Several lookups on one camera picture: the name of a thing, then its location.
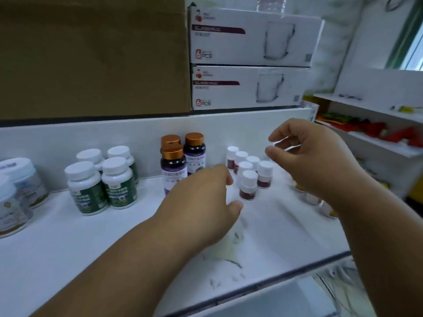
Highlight person's left hand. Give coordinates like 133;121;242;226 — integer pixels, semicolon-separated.
155;164;244;258

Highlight person's right hand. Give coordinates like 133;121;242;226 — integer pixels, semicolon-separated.
265;118;365;209

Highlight person's right forearm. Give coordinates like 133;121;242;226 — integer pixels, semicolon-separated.
330;173;423;317

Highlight person's left forearm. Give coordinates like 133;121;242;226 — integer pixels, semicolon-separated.
30;217;190;317

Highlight cluster of small red vials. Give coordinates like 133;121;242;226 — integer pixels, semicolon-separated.
226;146;275;201

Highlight purple bottle with copper cap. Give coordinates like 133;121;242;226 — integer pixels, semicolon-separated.
160;146;188;196
183;132;207;177
161;135;182;154

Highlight white glassware carton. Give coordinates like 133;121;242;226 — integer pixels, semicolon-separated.
191;65;311;111
188;5;325;68

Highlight pile of red green goods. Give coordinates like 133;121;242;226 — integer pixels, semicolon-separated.
315;112;423;149

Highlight white bottle with green label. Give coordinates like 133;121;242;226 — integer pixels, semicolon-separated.
76;148;106;173
64;161;110;216
101;157;138;210
107;145;139;185

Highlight white side shelf unit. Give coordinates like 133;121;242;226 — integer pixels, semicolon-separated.
312;67;423;200

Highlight clear plastic water bottle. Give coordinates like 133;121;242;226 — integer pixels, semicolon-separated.
257;0;287;14

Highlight large brown cardboard box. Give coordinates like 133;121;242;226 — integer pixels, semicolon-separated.
0;0;192;121

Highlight wide white-lidded jar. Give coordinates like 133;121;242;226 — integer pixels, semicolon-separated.
0;157;50;209
0;174;34;239

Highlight bundle of thin wires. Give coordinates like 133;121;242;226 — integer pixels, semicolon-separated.
313;260;375;317

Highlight green window frame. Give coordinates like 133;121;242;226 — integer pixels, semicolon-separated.
385;0;423;72

